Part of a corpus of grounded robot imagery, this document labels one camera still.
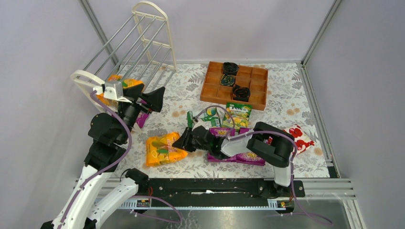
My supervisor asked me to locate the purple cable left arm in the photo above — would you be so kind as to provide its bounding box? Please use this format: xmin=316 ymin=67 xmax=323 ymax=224
xmin=58 ymin=91 xmax=133 ymax=229

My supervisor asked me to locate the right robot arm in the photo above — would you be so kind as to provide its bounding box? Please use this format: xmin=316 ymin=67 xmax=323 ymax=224
xmin=171 ymin=122 xmax=298 ymax=187

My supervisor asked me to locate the red poppy folded cloth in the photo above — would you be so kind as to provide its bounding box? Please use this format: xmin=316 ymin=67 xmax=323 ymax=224
xmin=283 ymin=124 xmax=315 ymax=155

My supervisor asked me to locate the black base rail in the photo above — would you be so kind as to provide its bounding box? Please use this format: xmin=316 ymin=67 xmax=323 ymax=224
xmin=137 ymin=178 xmax=306 ymax=208

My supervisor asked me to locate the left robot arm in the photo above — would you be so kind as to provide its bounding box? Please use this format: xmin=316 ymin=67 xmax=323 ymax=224
xmin=41 ymin=83 xmax=165 ymax=229

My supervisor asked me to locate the green yellow candy bag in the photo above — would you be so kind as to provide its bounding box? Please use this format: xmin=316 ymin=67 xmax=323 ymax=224
xmin=222 ymin=102 xmax=252 ymax=131

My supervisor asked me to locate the orange mango candy bag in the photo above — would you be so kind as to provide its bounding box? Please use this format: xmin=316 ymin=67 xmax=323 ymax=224
xmin=146 ymin=132 xmax=188 ymax=167

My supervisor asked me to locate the purple grape candy bag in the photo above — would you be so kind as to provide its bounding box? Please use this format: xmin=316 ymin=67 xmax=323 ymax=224
xmin=235 ymin=128 xmax=266 ymax=167
xmin=207 ymin=127 xmax=236 ymax=162

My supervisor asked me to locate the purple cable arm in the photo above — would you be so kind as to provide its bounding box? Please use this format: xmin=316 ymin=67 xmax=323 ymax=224
xmin=193 ymin=105 xmax=333 ymax=226
xmin=58 ymin=91 xmax=133 ymax=229

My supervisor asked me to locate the white metal shoe rack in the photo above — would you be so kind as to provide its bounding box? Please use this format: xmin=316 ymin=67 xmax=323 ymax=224
xmin=70 ymin=0 xmax=178 ymax=112

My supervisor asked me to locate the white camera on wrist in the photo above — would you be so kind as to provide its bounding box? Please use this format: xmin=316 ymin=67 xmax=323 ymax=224
xmin=187 ymin=111 xmax=206 ymax=130
xmin=93 ymin=81 xmax=131 ymax=103

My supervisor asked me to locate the green candy bag white label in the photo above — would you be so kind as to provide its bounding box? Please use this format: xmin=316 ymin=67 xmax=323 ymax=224
xmin=199 ymin=107 xmax=221 ymax=129

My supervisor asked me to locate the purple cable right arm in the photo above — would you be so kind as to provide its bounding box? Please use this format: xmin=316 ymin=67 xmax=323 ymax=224
xmin=193 ymin=105 xmax=333 ymax=226

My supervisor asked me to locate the black rolled sock, back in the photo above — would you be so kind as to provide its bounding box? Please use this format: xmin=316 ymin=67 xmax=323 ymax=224
xmin=222 ymin=62 xmax=239 ymax=76

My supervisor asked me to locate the purple grape candy bag left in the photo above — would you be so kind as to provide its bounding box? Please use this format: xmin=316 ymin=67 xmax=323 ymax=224
xmin=207 ymin=127 xmax=236 ymax=162

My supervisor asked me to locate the purple grape candy bag right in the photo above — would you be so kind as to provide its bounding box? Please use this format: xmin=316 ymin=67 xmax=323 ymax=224
xmin=235 ymin=128 xmax=266 ymax=167

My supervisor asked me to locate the purple candy bag under rack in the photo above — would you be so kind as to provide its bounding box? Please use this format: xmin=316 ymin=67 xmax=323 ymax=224
xmin=136 ymin=110 xmax=150 ymax=129

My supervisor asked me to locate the white camera on left wrist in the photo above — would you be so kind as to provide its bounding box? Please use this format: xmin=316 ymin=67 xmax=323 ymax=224
xmin=93 ymin=81 xmax=131 ymax=103

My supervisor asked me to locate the wooden compartment tray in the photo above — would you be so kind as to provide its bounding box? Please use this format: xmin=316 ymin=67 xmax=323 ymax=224
xmin=200 ymin=62 xmax=268 ymax=111

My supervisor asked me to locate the black orange rolled sock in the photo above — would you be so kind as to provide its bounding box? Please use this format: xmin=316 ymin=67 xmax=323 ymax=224
xmin=232 ymin=84 xmax=251 ymax=102

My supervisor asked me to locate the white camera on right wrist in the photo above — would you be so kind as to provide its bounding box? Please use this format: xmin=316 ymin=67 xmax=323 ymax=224
xmin=187 ymin=111 xmax=206 ymax=130

